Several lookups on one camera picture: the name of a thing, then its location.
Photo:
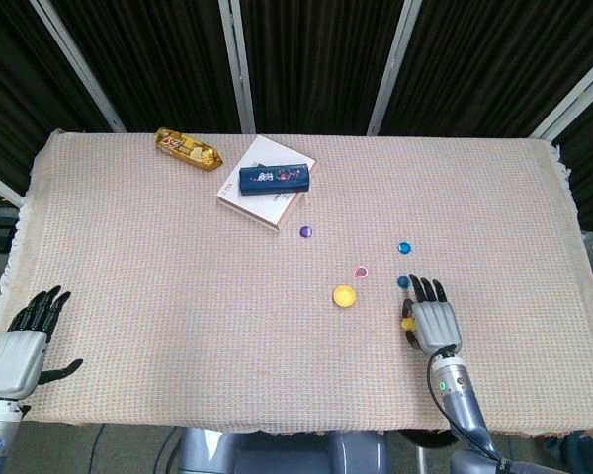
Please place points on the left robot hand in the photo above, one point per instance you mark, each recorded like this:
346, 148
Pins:
15, 360

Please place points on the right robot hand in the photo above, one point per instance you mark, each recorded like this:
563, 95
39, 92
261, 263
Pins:
437, 326

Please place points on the small yellow piece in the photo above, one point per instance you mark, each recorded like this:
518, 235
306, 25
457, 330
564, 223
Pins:
407, 325

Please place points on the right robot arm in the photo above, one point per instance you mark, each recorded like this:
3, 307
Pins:
462, 405

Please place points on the dark blue small cap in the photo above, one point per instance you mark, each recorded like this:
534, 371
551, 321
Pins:
402, 282

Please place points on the pink small cap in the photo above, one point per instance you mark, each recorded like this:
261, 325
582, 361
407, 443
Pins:
361, 272

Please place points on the yellow cap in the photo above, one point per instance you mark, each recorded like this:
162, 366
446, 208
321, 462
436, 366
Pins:
344, 296

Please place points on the purple small cap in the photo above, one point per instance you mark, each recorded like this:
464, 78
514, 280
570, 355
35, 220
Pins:
306, 232

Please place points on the beige woven tablecloth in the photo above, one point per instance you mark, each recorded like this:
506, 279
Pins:
178, 296

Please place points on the grey robot torso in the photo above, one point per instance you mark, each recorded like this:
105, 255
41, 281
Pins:
286, 451

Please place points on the white thick book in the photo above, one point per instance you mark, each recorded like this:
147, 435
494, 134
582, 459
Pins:
257, 210

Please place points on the blue printed pencil case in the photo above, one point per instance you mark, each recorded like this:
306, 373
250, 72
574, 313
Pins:
274, 179

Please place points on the gold foil snack packet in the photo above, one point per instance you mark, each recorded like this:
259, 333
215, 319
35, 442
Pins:
188, 149

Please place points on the black pleated curtain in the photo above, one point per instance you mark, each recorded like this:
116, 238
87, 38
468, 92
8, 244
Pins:
321, 59

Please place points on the white frame post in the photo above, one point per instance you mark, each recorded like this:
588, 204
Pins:
238, 64
393, 69
0, 185
79, 69
573, 99

